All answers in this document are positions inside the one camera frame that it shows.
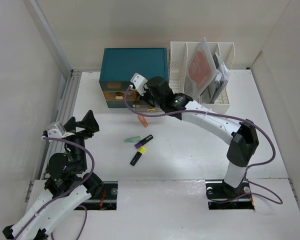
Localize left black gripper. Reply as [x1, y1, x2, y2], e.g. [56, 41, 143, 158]
[64, 109, 99, 171]

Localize orange highlighter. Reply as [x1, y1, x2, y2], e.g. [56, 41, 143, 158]
[137, 115, 149, 128]

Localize purple cap black highlighter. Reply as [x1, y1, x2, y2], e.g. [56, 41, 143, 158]
[134, 134, 154, 149]

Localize pale green highlighter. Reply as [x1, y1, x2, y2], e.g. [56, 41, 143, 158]
[123, 136, 141, 143]

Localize red booklet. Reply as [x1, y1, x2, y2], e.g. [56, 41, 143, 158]
[183, 37, 220, 100]

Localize yellow cap black highlighter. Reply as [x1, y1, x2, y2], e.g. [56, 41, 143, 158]
[130, 146, 146, 166]

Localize grey setup guide manual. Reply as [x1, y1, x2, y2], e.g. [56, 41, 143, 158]
[199, 53, 231, 104]

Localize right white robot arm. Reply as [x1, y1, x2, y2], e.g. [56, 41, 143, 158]
[131, 74, 259, 199]

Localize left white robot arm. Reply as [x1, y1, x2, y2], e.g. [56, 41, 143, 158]
[2, 110, 104, 240]

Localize teal desktop drawer cabinet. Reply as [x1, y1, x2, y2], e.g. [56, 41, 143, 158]
[99, 47, 169, 109]

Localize white file organizer rack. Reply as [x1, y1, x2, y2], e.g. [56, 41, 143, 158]
[169, 41, 235, 114]

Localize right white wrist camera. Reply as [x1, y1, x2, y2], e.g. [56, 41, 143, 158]
[130, 73, 148, 96]

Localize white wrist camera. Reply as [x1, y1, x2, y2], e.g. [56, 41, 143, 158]
[130, 73, 148, 96]
[43, 121, 67, 139]

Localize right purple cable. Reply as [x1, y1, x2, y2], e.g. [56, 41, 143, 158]
[124, 86, 284, 205]

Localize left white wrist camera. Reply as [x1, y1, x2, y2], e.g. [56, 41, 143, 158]
[43, 121, 67, 139]

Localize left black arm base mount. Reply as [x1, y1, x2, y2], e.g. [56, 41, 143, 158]
[80, 181, 118, 211]

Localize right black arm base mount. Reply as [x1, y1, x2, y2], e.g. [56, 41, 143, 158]
[205, 180, 255, 210]

